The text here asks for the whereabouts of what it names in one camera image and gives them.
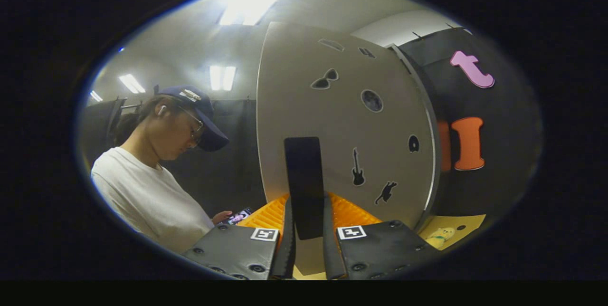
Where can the pale animal sticker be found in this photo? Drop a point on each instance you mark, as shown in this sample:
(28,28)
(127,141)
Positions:
(441,236)

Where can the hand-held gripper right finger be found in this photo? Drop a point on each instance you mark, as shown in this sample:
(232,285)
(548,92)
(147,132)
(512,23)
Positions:
(331,253)

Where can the ceiling light panel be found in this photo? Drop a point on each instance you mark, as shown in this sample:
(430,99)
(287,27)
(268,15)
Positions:
(249,6)
(222,78)
(96,96)
(132,83)

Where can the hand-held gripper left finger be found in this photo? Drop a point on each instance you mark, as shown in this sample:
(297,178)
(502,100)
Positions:
(285,249)

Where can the black backdrop cloth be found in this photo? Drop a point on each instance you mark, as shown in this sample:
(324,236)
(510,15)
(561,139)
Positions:
(503,154)

